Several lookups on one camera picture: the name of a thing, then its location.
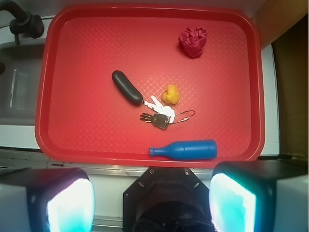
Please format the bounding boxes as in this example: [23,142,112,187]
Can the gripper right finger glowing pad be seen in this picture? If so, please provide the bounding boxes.
[209,160,309,232]

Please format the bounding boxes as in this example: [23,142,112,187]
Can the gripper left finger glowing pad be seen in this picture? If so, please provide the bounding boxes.
[0,168,95,232]

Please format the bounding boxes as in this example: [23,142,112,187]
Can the dark green plastic pickle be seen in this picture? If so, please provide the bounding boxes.
[112,70,143,105]

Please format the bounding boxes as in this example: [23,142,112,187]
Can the blue plastic bottle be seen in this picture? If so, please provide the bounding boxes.
[149,140,218,160]

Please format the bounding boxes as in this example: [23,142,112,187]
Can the grey sink basin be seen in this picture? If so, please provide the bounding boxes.
[0,39,45,126]

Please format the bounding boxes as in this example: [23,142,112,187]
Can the yellow plastic pepper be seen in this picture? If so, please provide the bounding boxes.
[162,85,180,104]

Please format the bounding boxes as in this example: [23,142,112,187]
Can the red plastic tray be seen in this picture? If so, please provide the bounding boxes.
[35,4,265,168]

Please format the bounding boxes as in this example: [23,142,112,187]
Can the crumpled red paper ball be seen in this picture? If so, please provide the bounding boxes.
[178,27,208,58]

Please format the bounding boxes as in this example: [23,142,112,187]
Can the black faucet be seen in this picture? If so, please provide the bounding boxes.
[0,0,44,45]

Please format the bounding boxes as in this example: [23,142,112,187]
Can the silver keys on wire ring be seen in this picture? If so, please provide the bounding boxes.
[140,95,196,130]

